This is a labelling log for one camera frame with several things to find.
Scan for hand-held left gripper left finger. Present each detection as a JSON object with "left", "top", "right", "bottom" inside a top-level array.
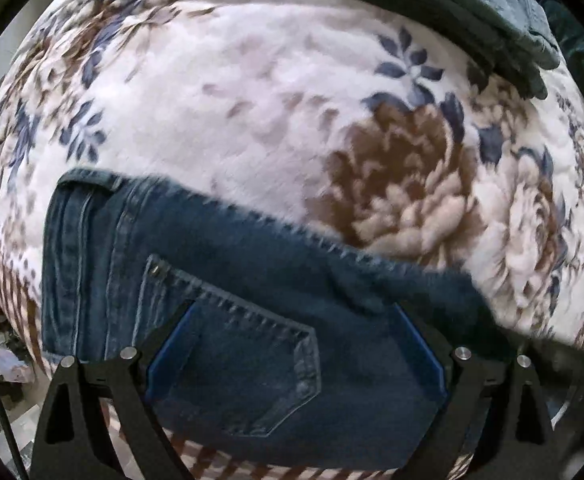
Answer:
[{"left": 30, "top": 300, "right": 196, "bottom": 480}]

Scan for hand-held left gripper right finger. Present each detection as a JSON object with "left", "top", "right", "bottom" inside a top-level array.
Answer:
[{"left": 393, "top": 303, "right": 569, "bottom": 480}]

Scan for blue denim pants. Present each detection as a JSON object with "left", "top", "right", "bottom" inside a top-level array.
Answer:
[{"left": 41, "top": 167, "right": 518, "bottom": 472}]

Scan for folded grey-blue pants stack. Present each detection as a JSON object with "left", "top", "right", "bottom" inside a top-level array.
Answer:
[{"left": 292, "top": 0, "right": 562, "bottom": 101}]

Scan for floral printed blanket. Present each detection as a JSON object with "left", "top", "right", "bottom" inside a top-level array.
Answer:
[{"left": 0, "top": 0, "right": 584, "bottom": 480}]

